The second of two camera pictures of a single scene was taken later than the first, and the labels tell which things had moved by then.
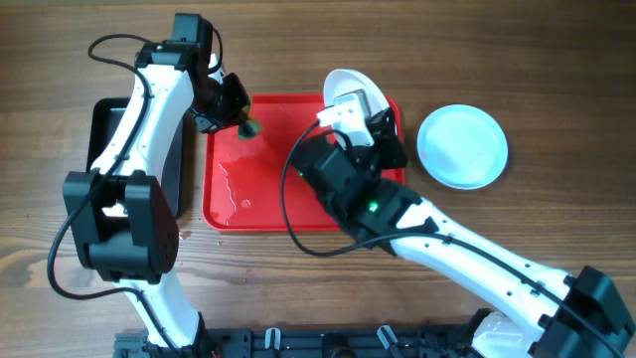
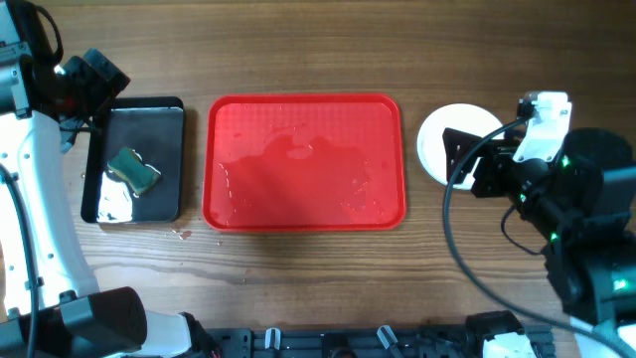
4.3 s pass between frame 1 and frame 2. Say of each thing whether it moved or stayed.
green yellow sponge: moved
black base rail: stayed
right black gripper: moved
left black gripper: moved
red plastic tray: stayed
